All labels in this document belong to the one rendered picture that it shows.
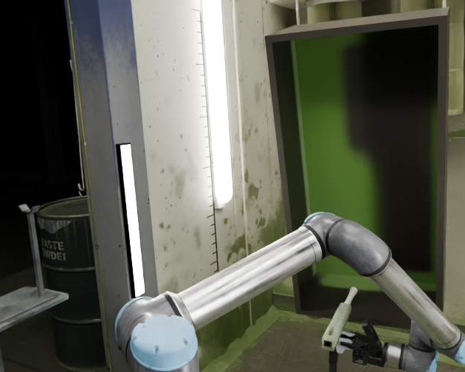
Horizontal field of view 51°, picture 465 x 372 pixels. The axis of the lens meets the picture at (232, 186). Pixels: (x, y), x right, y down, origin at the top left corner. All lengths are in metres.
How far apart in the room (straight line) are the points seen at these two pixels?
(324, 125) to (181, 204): 0.74
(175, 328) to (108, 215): 0.93
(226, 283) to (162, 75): 1.11
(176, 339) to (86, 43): 1.23
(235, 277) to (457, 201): 2.00
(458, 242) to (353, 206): 0.91
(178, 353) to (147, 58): 1.32
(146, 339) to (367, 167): 1.39
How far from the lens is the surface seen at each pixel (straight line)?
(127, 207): 1.95
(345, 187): 2.28
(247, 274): 1.36
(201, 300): 1.33
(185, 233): 2.31
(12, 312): 1.73
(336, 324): 1.93
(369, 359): 1.96
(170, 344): 1.12
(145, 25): 2.12
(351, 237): 1.40
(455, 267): 3.01
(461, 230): 3.07
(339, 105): 2.16
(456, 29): 2.97
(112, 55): 1.95
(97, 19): 1.95
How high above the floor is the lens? 1.42
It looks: 10 degrees down
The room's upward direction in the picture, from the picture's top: 4 degrees counter-clockwise
